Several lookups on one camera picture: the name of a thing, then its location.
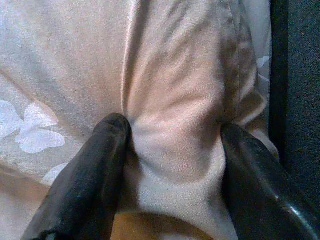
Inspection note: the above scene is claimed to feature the dark textured panel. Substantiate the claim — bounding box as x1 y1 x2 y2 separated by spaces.
268 0 320 221

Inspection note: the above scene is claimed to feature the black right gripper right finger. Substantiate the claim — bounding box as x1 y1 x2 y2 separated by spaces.
220 123 319 240

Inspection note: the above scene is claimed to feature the beige satin pillow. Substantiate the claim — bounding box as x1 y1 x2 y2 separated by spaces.
112 0 281 240

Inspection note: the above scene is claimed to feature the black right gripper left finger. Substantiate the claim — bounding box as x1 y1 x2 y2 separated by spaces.
21 112 133 240

